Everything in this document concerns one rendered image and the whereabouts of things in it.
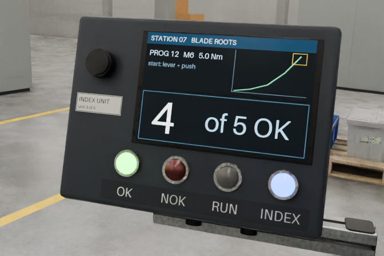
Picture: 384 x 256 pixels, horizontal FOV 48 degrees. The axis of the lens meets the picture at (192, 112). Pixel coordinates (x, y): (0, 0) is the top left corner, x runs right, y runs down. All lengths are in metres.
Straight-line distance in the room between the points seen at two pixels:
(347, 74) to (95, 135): 7.82
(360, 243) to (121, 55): 0.30
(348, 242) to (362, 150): 3.31
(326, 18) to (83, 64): 7.86
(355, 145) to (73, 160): 3.41
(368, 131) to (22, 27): 5.00
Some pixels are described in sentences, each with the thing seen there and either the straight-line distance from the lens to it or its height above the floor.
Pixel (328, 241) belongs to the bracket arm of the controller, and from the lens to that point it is 0.49.
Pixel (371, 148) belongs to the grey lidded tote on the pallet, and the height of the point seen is 0.25.
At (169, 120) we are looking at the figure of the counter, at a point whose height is 1.16.
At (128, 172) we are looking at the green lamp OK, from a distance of 0.42.
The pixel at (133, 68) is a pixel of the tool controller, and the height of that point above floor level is 1.21.
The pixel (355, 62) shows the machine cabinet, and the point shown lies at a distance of 8.15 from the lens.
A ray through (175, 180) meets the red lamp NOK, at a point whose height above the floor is 1.11.
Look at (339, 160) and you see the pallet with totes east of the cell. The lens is 3.70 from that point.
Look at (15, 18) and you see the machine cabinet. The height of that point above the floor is 1.09.
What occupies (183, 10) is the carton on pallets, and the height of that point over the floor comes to 1.30.
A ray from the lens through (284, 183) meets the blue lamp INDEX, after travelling 0.39.
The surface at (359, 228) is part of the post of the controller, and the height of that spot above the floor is 1.06.
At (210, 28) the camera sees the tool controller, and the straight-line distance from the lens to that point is 0.42.
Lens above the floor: 1.26
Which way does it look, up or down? 13 degrees down
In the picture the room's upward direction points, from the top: 2 degrees clockwise
